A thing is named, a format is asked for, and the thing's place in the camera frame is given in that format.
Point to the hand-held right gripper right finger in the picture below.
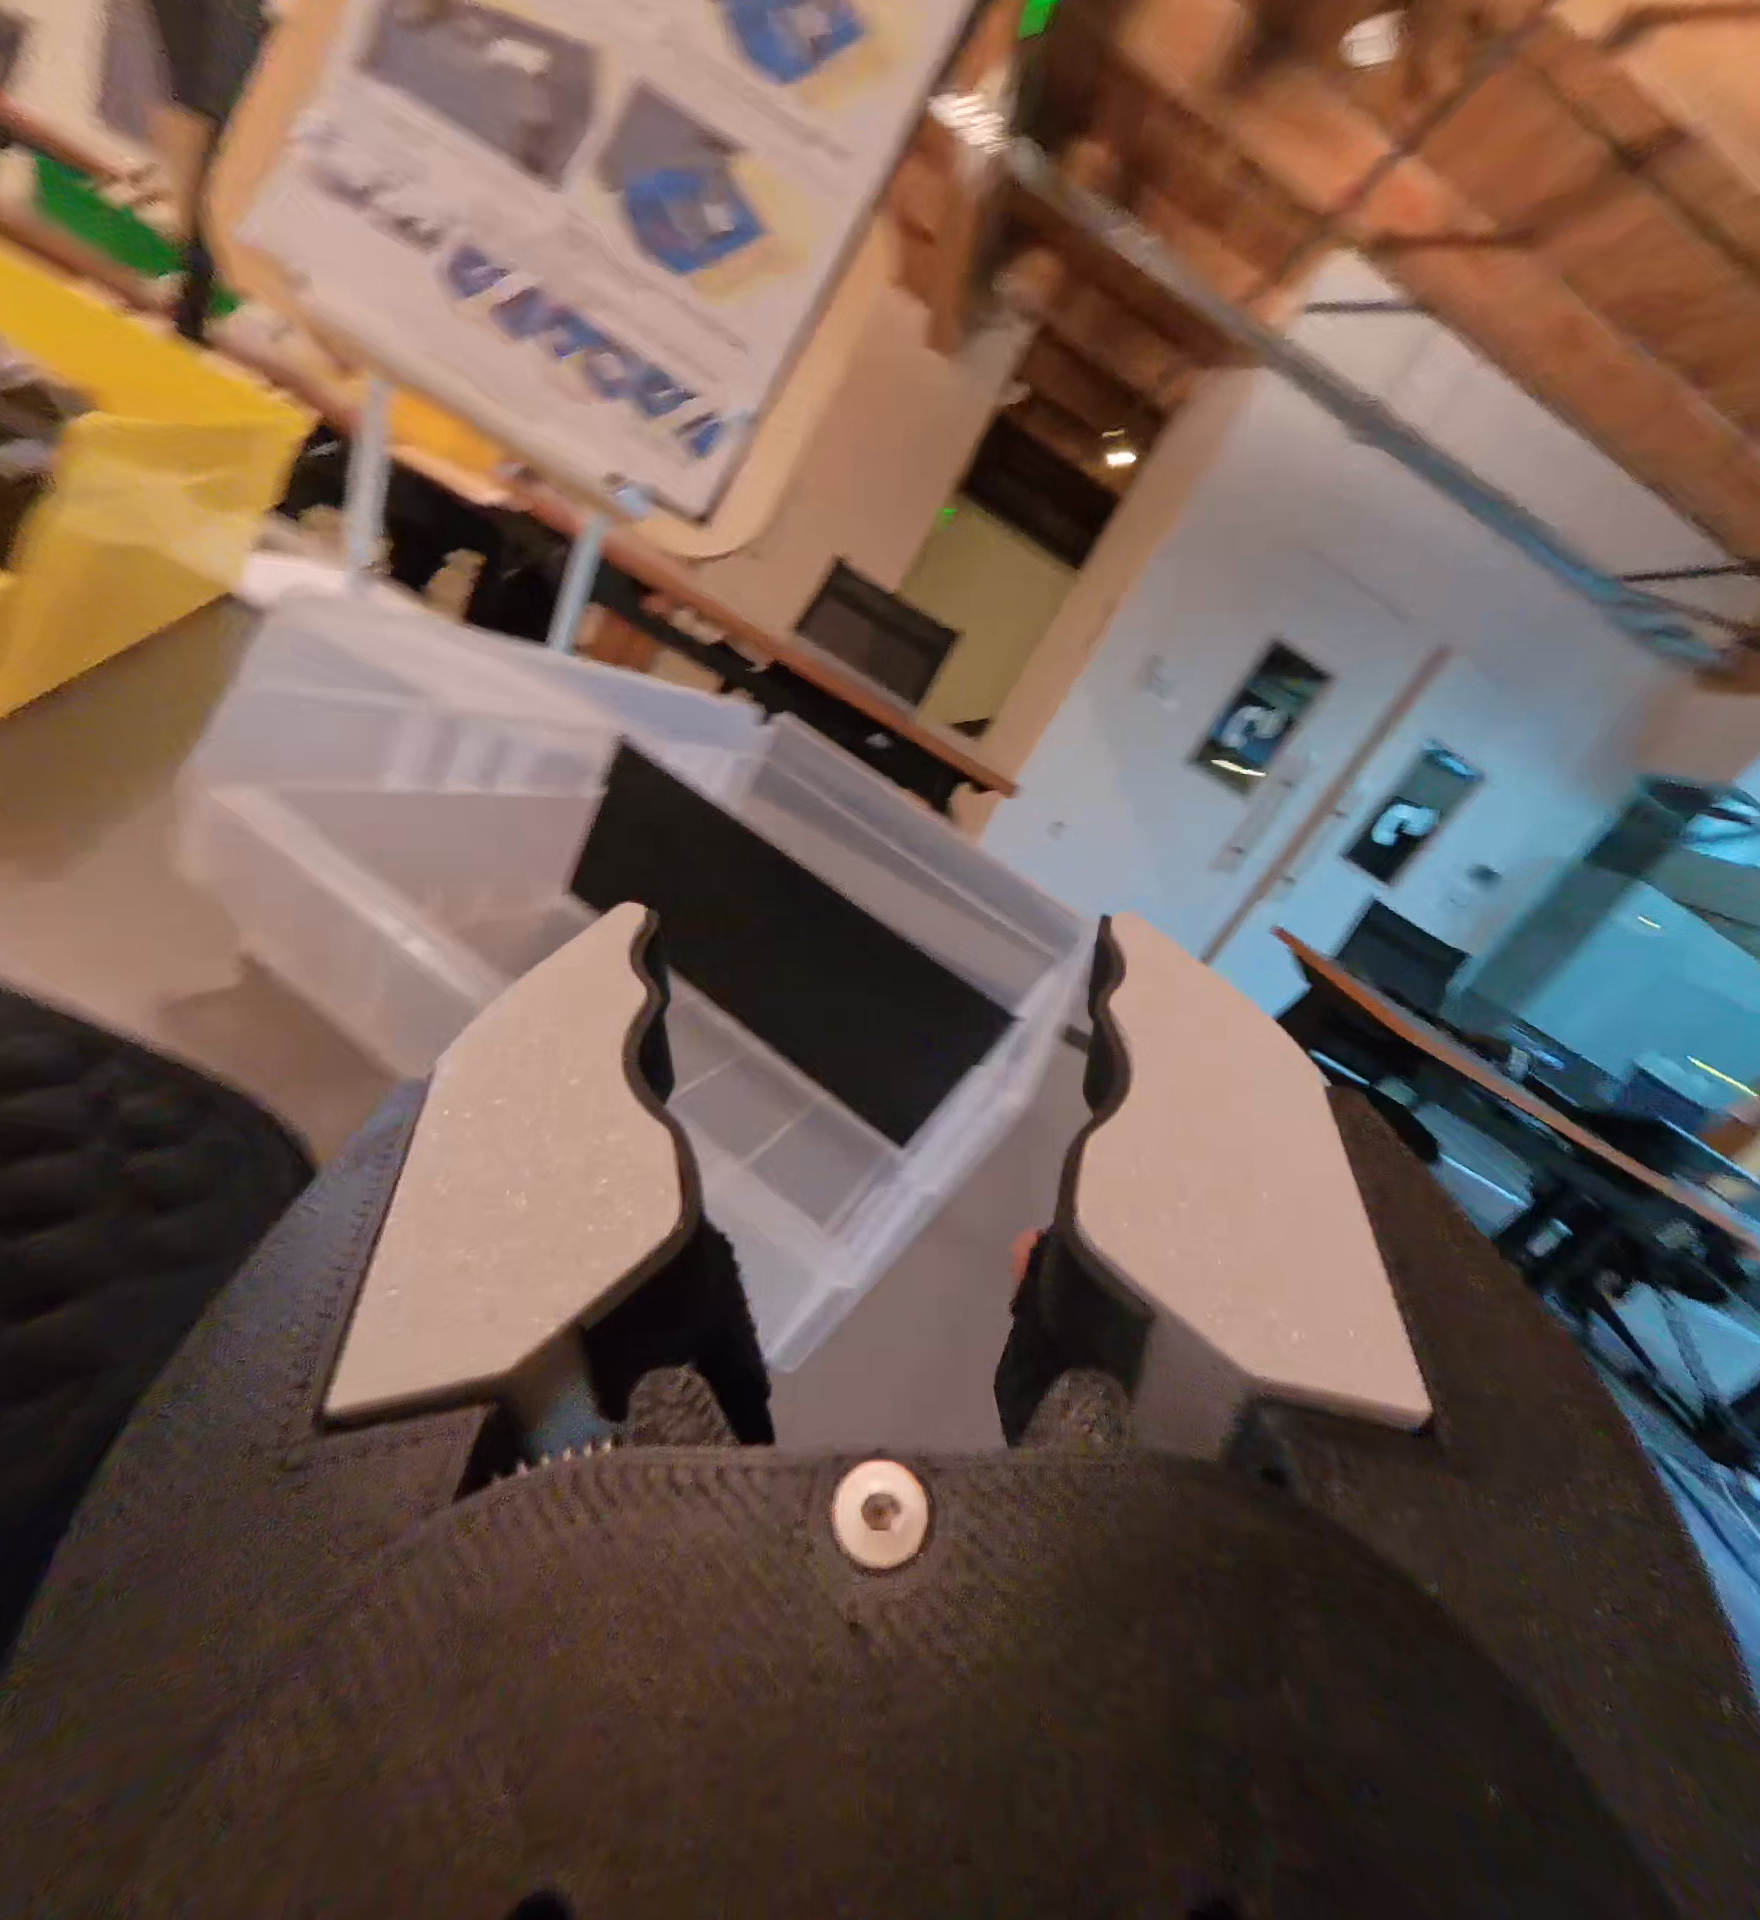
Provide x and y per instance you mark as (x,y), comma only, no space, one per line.
(1240,1201)

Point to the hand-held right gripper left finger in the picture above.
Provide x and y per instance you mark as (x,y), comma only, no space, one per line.
(521,1183)

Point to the black rectangular device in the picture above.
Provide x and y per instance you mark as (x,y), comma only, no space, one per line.
(791,944)

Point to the clear plastic organizer box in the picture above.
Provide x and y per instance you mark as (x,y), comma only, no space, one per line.
(370,839)

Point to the black monitor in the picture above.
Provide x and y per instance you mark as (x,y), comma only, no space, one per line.
(879,630)
(1398,951)

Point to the black mesh cushion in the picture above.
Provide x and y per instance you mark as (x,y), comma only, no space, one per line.
(54,1201)

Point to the long orange edged desk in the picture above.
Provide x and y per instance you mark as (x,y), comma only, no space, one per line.
(970,762)

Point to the yellow plastic bin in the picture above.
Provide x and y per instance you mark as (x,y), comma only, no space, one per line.
(115,599)

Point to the grey ceiling pipe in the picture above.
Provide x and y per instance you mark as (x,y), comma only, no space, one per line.
(1359,405)

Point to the instruction poster board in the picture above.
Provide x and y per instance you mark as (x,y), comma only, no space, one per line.
(565,224)

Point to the green bin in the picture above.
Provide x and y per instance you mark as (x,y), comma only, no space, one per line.
(115,224)

